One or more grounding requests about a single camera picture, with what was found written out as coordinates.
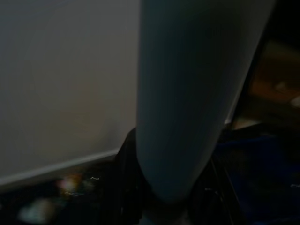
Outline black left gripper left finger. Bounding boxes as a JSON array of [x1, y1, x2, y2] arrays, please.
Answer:
[[114, 127, 150, 225]]

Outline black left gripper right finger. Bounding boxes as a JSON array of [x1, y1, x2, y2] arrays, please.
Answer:
[[187, 157, 240, 225]]

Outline blue plastic dustpan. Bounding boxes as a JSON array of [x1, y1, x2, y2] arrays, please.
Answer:
[[210, 132, 300, 225]]

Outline grey handled broom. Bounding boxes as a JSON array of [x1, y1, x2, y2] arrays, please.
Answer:
[[135, 0, 278, 205]]

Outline white baseboard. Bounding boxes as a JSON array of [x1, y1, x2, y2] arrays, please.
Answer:
[[0, 147, 120, 188]]

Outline brown cardboard box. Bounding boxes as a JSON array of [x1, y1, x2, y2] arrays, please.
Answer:
[[243, 39, 300, 124]]

